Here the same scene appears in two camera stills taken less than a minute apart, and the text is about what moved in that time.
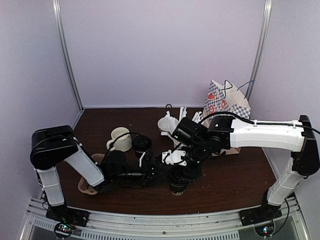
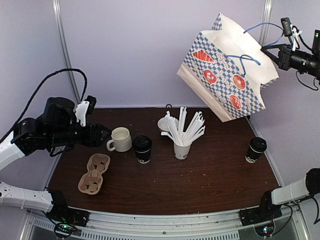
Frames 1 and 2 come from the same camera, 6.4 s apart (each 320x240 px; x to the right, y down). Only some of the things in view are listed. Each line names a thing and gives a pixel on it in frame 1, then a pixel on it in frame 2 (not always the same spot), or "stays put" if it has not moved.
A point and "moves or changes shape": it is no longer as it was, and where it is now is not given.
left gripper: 148,175 → 92,138
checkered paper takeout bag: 221,98 moves or changes shape
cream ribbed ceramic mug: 123,143 stays put
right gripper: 195,174 → 283,59
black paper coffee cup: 178,191 → 258,145
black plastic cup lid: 178,176 moves or changes shape
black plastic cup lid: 142,144 stays put
